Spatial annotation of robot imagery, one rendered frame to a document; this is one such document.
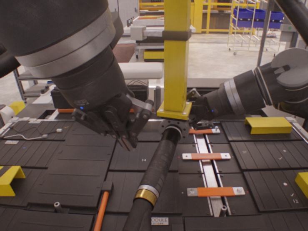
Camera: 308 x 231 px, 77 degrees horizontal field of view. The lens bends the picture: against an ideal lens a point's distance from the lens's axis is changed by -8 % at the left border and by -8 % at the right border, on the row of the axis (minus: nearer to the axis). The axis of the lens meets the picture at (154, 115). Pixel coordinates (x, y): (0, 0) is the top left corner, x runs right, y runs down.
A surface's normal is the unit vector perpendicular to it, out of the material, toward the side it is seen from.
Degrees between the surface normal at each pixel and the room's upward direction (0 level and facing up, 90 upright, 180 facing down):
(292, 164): 0
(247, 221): 0
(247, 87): 59
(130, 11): 90
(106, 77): 88
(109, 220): 0
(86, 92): 103
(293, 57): 50
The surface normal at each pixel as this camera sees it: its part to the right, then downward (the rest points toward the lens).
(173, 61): -0.29, 0.48
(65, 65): 0.22, 0.66
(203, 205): -0.02, -0.87
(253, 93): -0.40, 0.26
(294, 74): -0.56, -0.28
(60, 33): 0.48, 0.54
